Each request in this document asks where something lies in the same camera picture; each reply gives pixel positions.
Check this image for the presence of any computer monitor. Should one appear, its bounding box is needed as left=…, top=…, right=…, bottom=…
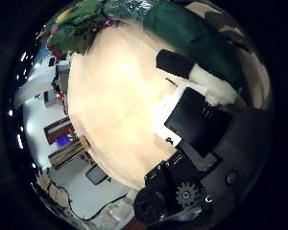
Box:
left=56, top=133, right=73, bottom=148

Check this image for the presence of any wooden office desk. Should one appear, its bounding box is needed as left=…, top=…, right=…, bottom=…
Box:
left=47, top=135, right=91, bottom=171

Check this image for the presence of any black floor cable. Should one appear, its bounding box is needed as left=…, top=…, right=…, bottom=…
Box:
left=37, top=178, right=129, bottom=222

